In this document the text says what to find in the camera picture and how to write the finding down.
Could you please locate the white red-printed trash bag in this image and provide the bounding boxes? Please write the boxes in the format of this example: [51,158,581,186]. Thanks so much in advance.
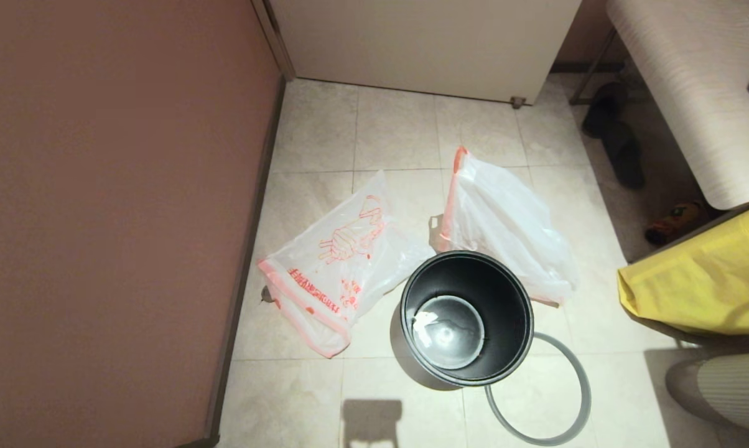
[256,171,437,360]
[435,146,579,307]

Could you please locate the black round trash bin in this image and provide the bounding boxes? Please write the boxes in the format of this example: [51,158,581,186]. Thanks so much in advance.
[390,250,535,391]

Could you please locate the grey bin retaining ring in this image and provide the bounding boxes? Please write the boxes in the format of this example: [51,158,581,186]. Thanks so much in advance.
[485,332,593,446]

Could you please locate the yellow nonwoven bag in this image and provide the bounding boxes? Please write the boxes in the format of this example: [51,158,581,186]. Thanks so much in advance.
[617,205,749,337]

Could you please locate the white paper scrap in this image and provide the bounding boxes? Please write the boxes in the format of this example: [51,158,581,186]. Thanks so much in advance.
[412,310,440,334]

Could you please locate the white door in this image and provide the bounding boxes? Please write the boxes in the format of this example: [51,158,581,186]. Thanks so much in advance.
[269,0,584,104]

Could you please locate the black slipper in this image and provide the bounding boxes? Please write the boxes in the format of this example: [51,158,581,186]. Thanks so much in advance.
[582,81,628,139]
[602,121,647,190]

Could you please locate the light woodgrain table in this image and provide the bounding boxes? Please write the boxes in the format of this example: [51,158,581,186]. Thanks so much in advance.
[569,0,749,211]

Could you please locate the grey ribbed cushion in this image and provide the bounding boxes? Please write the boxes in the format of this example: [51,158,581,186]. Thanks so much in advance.
[665,352,749,436]

